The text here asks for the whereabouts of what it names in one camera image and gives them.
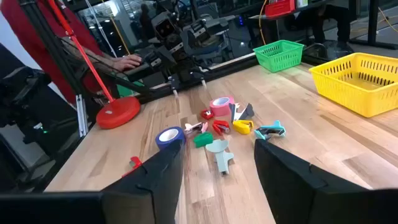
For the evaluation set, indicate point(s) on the yellow mini stapler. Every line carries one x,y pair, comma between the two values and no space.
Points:
242,127

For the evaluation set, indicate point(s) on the person's forearm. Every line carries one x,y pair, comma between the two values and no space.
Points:
90,57

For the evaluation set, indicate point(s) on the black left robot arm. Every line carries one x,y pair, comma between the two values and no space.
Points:
186,70

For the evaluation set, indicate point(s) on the dark grey staple remover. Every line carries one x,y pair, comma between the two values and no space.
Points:
245,112

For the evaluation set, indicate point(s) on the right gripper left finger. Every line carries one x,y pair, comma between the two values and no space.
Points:
149,186

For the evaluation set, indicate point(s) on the dark blue tape roll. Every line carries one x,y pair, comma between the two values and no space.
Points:
160,143

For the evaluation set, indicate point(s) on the red storage bin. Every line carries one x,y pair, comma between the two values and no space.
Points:
280,7

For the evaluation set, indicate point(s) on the pink tape roll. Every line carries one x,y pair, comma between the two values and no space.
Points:
219,110

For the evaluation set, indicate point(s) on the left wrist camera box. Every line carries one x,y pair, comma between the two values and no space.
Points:
163,26

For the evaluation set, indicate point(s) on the person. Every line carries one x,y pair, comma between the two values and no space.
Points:
31,34
332,18

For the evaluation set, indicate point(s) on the green plastic basket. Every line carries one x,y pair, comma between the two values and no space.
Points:
280,57

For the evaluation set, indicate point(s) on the green mini stapler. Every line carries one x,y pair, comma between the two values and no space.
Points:
202,140

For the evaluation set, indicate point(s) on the pale teal staple remover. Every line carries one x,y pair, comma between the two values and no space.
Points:
221,158

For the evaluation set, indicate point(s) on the red desk lamp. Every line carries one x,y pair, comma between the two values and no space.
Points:
118,113

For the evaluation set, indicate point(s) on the person's hand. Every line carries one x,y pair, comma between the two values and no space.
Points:
127,62

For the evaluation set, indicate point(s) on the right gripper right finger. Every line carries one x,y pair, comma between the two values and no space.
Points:
295,193

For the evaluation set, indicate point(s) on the yellow plastic basket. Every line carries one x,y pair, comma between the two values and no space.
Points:
357,93

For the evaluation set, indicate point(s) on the black equipment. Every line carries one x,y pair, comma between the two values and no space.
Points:
25,102

